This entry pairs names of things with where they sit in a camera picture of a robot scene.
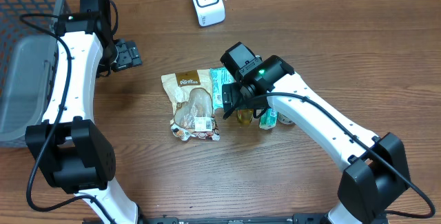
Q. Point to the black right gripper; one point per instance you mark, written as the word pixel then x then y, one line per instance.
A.
pixel 228 96

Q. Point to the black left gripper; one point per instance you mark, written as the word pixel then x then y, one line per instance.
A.
pixel 131 56

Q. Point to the yellow liquid bottle silver cap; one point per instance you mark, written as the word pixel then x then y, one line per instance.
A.
pixel 245 116

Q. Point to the teal white tissue packet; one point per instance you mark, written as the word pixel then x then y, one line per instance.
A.
pixel 268 120

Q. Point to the green lid white jar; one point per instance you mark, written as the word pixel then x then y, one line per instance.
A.
pixel 284 120

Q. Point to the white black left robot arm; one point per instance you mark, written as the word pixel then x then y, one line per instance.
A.
pixel 68 148

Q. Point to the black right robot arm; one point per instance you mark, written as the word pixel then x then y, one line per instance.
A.
pixel 374 169

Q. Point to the white barcode scanner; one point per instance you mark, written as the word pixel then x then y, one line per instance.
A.
pixel 209 12

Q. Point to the grey plastic mesh basket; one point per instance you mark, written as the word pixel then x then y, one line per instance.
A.
pixel 28 63

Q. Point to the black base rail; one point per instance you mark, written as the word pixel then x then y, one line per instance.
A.
pixel 294 219

